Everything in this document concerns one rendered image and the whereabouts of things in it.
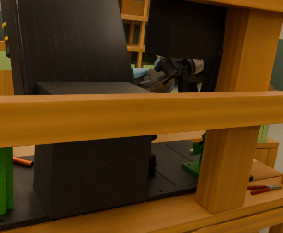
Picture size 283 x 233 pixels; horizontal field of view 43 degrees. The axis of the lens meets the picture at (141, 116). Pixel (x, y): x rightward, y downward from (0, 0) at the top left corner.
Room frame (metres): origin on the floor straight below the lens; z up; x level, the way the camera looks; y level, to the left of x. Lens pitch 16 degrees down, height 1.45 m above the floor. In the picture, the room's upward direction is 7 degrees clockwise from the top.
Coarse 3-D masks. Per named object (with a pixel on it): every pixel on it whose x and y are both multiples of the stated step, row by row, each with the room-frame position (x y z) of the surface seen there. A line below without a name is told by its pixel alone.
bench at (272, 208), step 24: (264, 168) 1.43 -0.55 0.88; (264, 192) 1.19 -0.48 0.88; (96, 216) 0.91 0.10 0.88; (120, 216) 0.92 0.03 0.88; (144, 216) 0.94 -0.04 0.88; (168, 216) 0.95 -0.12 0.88; (192, 216) 0.97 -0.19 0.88; (216, 216) 1.00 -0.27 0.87; (240, 216) 1.06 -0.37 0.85; (264, 216) 1.13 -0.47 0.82
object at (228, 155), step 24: (240, 24) 1.01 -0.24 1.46; (264, 24) 1.03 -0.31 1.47; (240, 48) 1.00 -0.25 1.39; (264, 48) 1.04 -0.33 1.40; (240, 72) 1.00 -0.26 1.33; (264, 72) 1.05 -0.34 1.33; (216, 144) 1.02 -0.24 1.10; (240, 144) 1.03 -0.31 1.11; (216, 168) 1.01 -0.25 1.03; (240, 168) 1.04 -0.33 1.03; (216, 192) 0.99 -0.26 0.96; (240, 192) 1.05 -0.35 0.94
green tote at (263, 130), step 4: (172, 92) 2.43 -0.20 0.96; (176, 92) 2.50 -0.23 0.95; (268, 124) 2.07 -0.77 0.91; (260, 128) 2.05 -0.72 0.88; (264, 128) 2.06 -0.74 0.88; (268, 128) 2.07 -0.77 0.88; (260, 132) 2.05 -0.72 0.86; (264, 132) 2.06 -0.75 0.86; (260, 136) 2.05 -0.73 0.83; (264, 136) 2.06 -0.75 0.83; (260, 140) 2.05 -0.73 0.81; (264, 140) 2.06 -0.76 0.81
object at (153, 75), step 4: (148, 72) 1.23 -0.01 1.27; (152, 72) 1.23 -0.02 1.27; (156, 72) 1.23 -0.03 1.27; (160, 72) 1.24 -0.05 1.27; (152, 76) 1.22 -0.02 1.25; (156, 76) 1.22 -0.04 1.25; (152, 80) 1.20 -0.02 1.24; (156, 80) 1.20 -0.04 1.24; (164, 80) 1.23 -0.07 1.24; (148, 84) 1.20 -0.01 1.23; (152, 84) 1.20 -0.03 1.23; (156, 84) 1.21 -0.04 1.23
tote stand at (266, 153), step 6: (270, 138) 2.17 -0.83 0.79; (258, 144) 2.05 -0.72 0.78; (264, 144) 2.06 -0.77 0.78; (270, 144) 2.08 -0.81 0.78; (276, 144) 2.10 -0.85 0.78; (258, 150) 2.05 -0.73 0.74; (264, 150) 2.07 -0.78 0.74; (270, 150) 2.08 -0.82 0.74; (276, 150) 2.10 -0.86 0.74; (258, 156) 2.05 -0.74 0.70; (264, 156) 2.07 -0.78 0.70; (270, 156) 2.09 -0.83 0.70; (276, 156) 2.11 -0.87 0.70; (264, 162) 2.07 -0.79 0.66; (270, 162) 2.09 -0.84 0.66
